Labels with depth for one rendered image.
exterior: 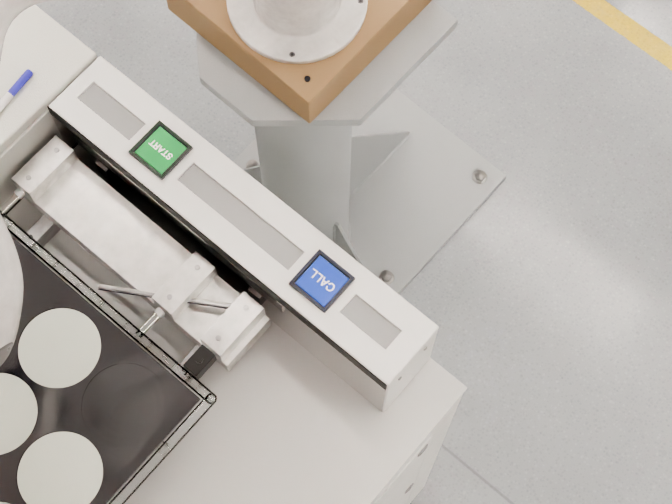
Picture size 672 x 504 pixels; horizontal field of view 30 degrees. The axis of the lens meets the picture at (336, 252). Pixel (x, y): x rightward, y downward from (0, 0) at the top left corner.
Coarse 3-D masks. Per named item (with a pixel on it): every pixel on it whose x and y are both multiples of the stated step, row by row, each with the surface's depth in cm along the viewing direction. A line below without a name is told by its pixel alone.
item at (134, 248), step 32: (64, 192) 160; (96, 192) 161; (64, 224) 159; (96, 224) 159; (128, 224) 159; (96, 256) 158; (128, 256) 158; (160, 256) 158; (224, 288) 156; (192, 320) 155
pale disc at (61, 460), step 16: (64, 432) 148; (32, 448) 147; (48, 448) 147; (64, 448) 147; (80, 448) 147; (32, 464) 147; (48, 464) 147; (64, 464) 147; (80, 464) 147; (96, 464) 147; (32, 480) 146; (48, 480) 146; (64, 480) 146; (80, 480) 146; (96, 480) 146; (32, 496) 145; (48, 496) 145; (64, 496) 145; (80, 496) 145
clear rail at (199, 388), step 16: (16, 224) 157; (32, 240) 156; (48, 256) 155; (64, 272) 154; (80, 288) 154; (96, 304) 153; (112, 320) 153; (128, 320) 153; (144, 336) 152; (160, 352) 151; (176, 368) 150; (192, 384) 150
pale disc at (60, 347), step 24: (48, 312) 153; (72, 312) 153; (24, 336) 152; (48, 336) 152; (72, 336) 152; (96, 336) 152; (24, 360) 151; (48, 360) 151; (72, 360) 151; (96, 360) 151; (48, 384) 150; (72, 384) 150
